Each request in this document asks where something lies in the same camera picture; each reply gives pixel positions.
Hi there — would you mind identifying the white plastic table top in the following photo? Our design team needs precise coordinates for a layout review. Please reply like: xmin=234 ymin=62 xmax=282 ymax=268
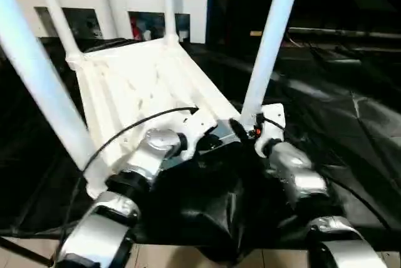
xmin=65 ymin=36 xmax=251 ymax=198

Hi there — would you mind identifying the black plastic mat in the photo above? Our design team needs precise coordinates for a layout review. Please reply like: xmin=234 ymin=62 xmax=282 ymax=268
xmin=0 ymin=30 xmax=401 ymax=259

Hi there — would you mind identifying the black metal rod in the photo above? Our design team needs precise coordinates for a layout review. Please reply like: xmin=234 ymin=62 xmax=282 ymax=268
xmin=287 ymin=26 xmax=401 ymax=43

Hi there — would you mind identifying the black tripod leg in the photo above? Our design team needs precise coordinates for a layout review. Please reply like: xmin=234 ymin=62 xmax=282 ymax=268
xmin=0 ymin=237 xmax=53 ymax=266

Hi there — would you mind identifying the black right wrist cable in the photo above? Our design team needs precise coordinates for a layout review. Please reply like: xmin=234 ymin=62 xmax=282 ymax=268
xmin=257 ymin=115 xmax=295 ymax=145

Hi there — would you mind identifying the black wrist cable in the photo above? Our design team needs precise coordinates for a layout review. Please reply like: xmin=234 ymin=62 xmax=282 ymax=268
xmin=60 ymin=106 xmax=200 ymax=244
xmin=257 ymin=115 xmax=295 ymax=145

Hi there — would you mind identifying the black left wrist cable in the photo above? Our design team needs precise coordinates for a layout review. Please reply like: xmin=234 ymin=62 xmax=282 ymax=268
xmin=60 ymin=106 xmax=200 ymax=244

